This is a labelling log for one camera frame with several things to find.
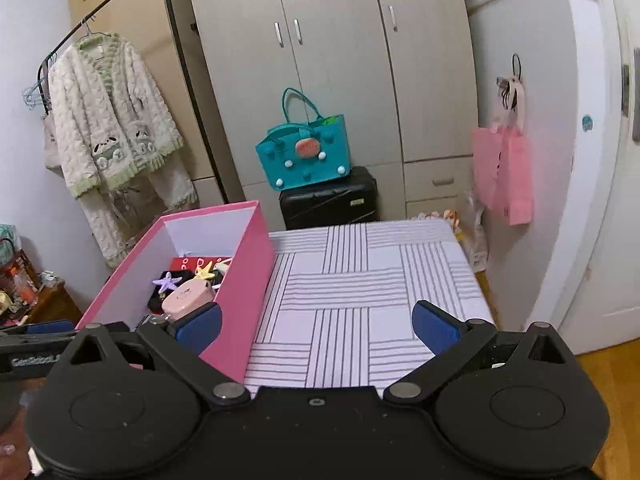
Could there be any wooden side table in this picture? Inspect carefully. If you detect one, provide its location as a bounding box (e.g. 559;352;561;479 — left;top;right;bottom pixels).
20;280;83;328

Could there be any beige wardrobe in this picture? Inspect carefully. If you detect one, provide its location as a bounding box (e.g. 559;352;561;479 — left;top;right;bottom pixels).
182;0;480;231

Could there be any teal felt bag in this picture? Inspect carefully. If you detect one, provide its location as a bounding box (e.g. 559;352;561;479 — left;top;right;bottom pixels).
255;88;352;192

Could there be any pink round case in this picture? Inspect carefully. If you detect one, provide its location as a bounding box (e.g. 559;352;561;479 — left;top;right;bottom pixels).
161;280;217;318

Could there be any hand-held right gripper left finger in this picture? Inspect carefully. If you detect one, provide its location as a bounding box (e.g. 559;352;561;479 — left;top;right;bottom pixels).
50;302;253;407

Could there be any white refrigerator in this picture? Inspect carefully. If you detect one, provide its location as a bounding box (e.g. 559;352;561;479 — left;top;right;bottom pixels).
457;0;640;356

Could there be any purple starfish clip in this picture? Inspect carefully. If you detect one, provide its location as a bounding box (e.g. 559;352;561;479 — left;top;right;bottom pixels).
151;271;183;293

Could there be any white fleece pajama jacket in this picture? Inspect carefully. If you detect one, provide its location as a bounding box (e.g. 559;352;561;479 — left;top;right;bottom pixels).
47;32;185;198

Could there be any black suitcase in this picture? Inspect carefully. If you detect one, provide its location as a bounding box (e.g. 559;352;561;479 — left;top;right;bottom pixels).
279;166;379;231

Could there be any orange bottle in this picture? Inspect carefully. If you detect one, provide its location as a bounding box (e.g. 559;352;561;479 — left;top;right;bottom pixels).
12;262;40;306

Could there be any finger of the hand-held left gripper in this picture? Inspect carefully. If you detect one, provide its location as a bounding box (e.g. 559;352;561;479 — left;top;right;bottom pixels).
0;320;78;347

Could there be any white plastic bag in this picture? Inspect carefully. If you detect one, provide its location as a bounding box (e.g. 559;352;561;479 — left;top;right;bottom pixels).
457;192;490;272

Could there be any peach plush item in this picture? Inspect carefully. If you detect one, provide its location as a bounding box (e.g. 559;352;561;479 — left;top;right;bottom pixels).
415;209;463;233

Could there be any black metal clothes rack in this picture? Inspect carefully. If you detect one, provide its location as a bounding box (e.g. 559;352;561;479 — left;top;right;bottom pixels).
40;0;231;206

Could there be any pink storage box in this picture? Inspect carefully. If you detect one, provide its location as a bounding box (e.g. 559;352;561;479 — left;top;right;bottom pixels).
75;201;276;386

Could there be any red printed paper sheet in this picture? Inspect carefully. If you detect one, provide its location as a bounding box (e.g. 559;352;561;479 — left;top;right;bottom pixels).
167;256;236;273

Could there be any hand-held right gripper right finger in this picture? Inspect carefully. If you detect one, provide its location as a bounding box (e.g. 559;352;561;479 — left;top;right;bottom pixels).
382;300;581;407

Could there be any pink plastic bag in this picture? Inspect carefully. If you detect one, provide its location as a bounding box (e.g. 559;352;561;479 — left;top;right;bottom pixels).
492;127;533;226
472;125;506;211

